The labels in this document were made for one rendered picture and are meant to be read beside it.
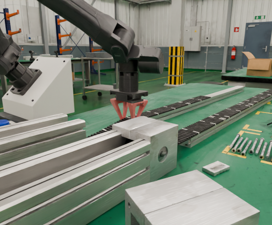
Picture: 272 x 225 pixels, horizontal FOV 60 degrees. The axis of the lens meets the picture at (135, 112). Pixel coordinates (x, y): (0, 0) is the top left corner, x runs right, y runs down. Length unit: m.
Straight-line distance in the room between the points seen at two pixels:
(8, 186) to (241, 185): 0.38
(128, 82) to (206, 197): 0.47
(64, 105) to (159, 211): 0.75
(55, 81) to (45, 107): 0.10
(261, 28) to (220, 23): 1.69
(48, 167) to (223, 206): 0.25
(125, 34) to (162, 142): 0.30
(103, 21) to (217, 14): 11.42
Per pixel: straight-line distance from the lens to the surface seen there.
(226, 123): 0.81
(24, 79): 0.96
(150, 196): 0.26
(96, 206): 0.37
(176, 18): 6.93
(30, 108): 0.88
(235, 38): 11.63
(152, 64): 0.64
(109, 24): 0.62
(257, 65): 2.49
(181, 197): 0.26
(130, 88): 0.67
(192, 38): 11.97
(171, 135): 0.47
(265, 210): 0.44
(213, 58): 11.87
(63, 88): 0.93
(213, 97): 1.17
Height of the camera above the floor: 1.02
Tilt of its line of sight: 15 degrees down
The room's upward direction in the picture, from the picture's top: straight up
